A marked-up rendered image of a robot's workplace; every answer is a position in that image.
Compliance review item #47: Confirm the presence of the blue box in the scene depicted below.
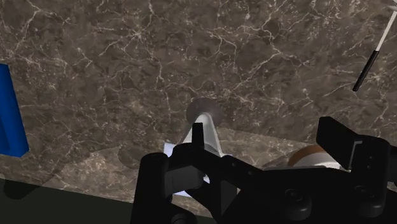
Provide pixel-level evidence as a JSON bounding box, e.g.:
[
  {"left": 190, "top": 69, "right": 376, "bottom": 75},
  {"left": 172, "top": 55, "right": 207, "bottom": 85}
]
[{"left": 0, "top": 63, "right": 31, "bottom": 158}]

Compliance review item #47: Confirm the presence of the white utensil with black handle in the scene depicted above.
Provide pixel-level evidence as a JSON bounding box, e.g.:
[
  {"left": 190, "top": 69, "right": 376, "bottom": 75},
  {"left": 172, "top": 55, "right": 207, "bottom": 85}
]
[{"left": 352, "top": 10, "right": 397, "bottom": 93}]

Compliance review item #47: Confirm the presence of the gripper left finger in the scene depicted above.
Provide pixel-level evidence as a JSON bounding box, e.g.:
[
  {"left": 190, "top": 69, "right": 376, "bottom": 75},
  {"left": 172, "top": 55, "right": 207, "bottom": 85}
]
[{"left": 130, "top": 122, "right": 265, "bottom": 224}]

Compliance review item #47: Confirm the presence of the white cup with brown rim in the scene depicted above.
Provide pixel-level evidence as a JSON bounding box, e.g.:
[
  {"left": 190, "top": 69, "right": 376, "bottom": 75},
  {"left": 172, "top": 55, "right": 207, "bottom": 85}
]
[{"left": 288, "top": 144, "right": 350, "bottom": 171}]

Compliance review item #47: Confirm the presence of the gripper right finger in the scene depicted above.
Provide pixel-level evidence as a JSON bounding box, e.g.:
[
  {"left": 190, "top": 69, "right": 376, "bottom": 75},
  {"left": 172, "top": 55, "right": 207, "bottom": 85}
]
[{"left": 316, "top": 116, "right": 397, "bottom": 218}]

